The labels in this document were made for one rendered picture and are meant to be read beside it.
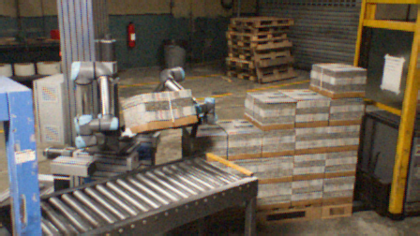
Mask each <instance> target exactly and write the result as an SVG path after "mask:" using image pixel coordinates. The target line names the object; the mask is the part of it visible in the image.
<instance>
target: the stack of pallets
mask: <svg viewBox="0 0 420 236"><path fill-rule="evenodd" d="M238 21H239V22H241V23H238ZM283 21H287V24H283ZM293 21H294V18H278V17H257V18H231V24H228V32H225V33H226V38H227V40H228V44H227V45H228V51H229V58H226V69H225V70H227V72H228V73H227V76H229V77H231V76H237V79H241V80H243V79H246V78H250V80H249V81H257V74H256V70H257V69H256V67H255V64H254V62H255V59H254V53H253V52H252V46H256V45H262V44H275V43H277V40H280V39H282V41H281V42H288V40H289V38H288V37H286V35H287V32H289V27H290V25H293ZM278 26H281V27H282V30H279V31H278ZM235 27H238V29H237V30H235ZM265 28H267V29H266V30H263V29H265ZM275 34H279V36H278V37H275ZM233 35H237V37H234V36H233ZM262 35H265V36H262ZM235 41H238V43H234V42H235ZM235 48H237V49H235ZM236 54H239V55H237V56H235V55H236ZM233 61H235V62H233ZM233 67H234V68H233ZM233 73H234V74H233Z"/></svg>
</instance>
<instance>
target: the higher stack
mask: <svg viewBox="0 0 420 236"><path fill-rule="evenodd" d="M310 78H311V80H310V85H312V86H315V87H318V88H320V89H321V90H322V89H323V90H325V91H328V92H330V93H333V94H334V93H360V92H365V90H366V86H367V84H366V79H367V70H366V69H363V68H360V67H354V66H349V65H347V64H319V65H312V71H311V76H310ZM311 92H314V91H311ZM314 93H316V92H314ZM316 94H318V95H321V96H324V97H325V98H328V99H329V100H330V111H329V115H328V119H327V120H328V121H345V120H354V119H361V117H362V114H363V113H362V111H363V109H364V98H362V97H350V98H330V97H329V96H325V95H322V94H320V93H316ZM359 128H360V125H335V126H328V134H326V135H327V138H326V139H327V140H328V143H327V146H326V147H343V146H358V144H359V132H360V131H359ZM356 162H357V152H356V151H349V152H345V151H340V152H333V153H326V160H325V164H324V165H325V168H324V173H333V172H346V171H352V170H356V164H355V163H356ZM354 182H355V178H354V176H341V177H336V178H330V177H329V178H323V192H322V199H331V198H341V197H347V196H353V185H354ZM352 202H353V201H352V200H347V201H337V202H332V203H329V202H326V203H320V204H321V206H322V212H321V218H331V217H342V216H351V215H352Z"/></svg>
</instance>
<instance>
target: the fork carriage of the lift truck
mask: <svg viewBox="0 0 420 236"><path fill-rule="evenodd" d="M355 164H356V173H355V175H354V178H355V182H354V185H353V196H354V197H356V198H357V199H359V200H362V201H364V202H365V203H367V204H368V205H369V208H370V209H372V210H373V211H375V213H377V214H384V213H385V209H386V207H385V203H386V199H387V190H388V185H389V183H388V182H386V180H384V179H383V178H381V177H379V176H377V175H376V174H375V173H372V172H371V171H369V170H367V169H365V168H363V167H362V166H360V165H358V163H355Z"/></svg>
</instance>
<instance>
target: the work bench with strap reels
mask: <svg viewBox="0 0 420 236"><path fill-rule="evenodd" d="M50 34H51V37H41V38H45V40H36V38H34V39H32V38H28V39H27V47H46V46H61V38H60V30H52V31H51V32H50ZM14 39H15V37H13V38H1V37H0V49H1V48H13V47H16V48H23V47H26V44H25V42H23V41H20V42H17V41H13V40H14ZM15 40H16V39H15ZM14 70H15V72H12V66H11V65H6V64H0V74H1V75H3V76H5V77H8V78H9V79H11V80H13V81H36V80H38V79H43V78H45V77H50V76H51V75H56V74H58V73H63V68H62V61H60V62H52V61H48V62H41V63H37V70H35V66H34V64H31V63H20V64H14Z"/></svg>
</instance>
